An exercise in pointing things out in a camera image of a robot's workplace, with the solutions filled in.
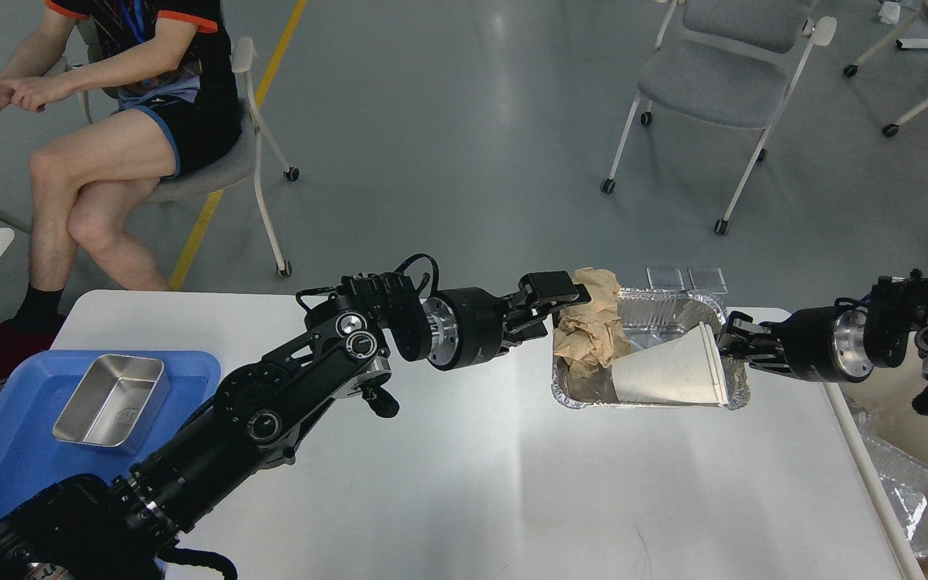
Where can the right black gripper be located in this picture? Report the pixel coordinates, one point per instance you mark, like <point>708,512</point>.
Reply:
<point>819,345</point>

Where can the white chair under person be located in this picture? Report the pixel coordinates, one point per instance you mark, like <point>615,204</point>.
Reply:
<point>243,160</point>

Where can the grey chair white frame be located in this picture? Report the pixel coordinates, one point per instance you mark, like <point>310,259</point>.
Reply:
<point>723,86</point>

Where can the white plastic bin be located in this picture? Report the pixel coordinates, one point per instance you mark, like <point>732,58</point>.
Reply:
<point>888,393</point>

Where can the aluminium foil tray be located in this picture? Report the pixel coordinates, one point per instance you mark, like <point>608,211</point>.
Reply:
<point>650,318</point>

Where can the seated person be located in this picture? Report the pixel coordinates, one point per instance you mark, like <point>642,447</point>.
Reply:
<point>178,111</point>

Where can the blue plastic tray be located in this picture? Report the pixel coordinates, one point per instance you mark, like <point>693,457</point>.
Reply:
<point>35,395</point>

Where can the foil tray in bin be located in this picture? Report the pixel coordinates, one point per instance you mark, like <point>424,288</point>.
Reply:
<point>904,480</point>

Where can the brown paper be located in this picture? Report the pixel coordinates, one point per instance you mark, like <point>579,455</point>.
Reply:
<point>590,337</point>

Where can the white paper cup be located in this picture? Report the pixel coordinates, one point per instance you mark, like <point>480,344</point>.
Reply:
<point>683,371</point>

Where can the stainless steel rectangular tray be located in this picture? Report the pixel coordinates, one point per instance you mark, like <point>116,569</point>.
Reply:
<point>115,404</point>

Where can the floor outlet plate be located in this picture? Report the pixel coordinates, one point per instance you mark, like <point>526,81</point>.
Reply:
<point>708,279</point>
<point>669,279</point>

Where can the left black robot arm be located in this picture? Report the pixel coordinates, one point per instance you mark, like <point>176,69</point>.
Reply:
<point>85,528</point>

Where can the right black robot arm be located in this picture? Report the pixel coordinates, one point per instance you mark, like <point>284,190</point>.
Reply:
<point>897,318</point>

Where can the right floor outlet plate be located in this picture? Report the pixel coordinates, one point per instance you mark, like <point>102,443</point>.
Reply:
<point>708,279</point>

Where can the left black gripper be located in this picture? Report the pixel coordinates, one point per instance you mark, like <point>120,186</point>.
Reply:
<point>469,326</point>

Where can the left floor outlet plate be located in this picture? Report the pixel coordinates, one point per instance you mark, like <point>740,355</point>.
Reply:
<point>669,279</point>

